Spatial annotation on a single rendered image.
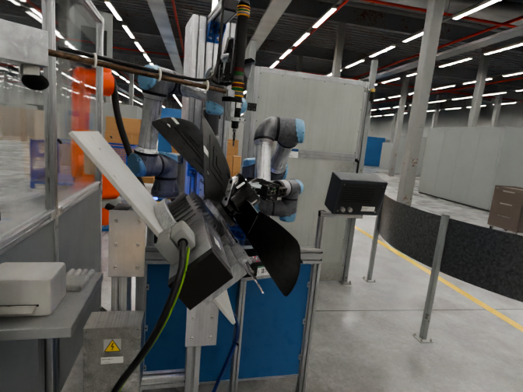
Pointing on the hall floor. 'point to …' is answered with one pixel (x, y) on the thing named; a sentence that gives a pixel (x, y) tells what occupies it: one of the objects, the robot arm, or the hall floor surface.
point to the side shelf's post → (47, 365)
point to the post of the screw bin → (239, 336)
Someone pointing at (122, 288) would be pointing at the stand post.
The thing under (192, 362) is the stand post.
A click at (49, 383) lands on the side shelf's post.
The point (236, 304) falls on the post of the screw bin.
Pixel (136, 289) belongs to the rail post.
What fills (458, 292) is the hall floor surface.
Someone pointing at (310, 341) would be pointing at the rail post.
